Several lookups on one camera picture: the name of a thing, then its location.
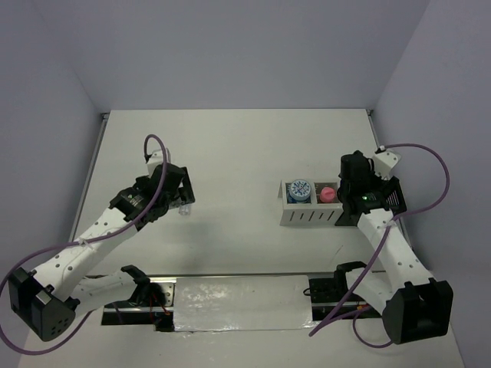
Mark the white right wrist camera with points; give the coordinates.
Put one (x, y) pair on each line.
(384, 161)

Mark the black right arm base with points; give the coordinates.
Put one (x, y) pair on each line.
(325, 291)

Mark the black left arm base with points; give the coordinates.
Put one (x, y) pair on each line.
(154, 309)

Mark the black slotted organizer box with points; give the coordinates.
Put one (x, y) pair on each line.
(392, 200)

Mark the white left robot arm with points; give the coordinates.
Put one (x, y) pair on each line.
(52, 295)

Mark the clear spray bottle blue cap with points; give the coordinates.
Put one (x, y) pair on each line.
(185, 210)

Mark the white slotted organizer box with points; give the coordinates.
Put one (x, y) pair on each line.
(313, 214)

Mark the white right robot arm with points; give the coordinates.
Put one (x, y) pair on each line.
(413, 305)

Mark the silver foil covered panel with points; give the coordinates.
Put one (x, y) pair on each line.
(242, 304)

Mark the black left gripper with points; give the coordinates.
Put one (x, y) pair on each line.
(184, 194)

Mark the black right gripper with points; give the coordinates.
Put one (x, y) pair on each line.
(378, 180)

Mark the blue slime jar printed lid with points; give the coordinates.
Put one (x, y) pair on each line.
(299, 191)

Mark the pink cap clear tube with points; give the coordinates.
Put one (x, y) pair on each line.
(328, 195)

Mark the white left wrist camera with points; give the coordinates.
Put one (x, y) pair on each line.
(157, 157)

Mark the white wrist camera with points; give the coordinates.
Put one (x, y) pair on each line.
(384, 161)
(157, 157)

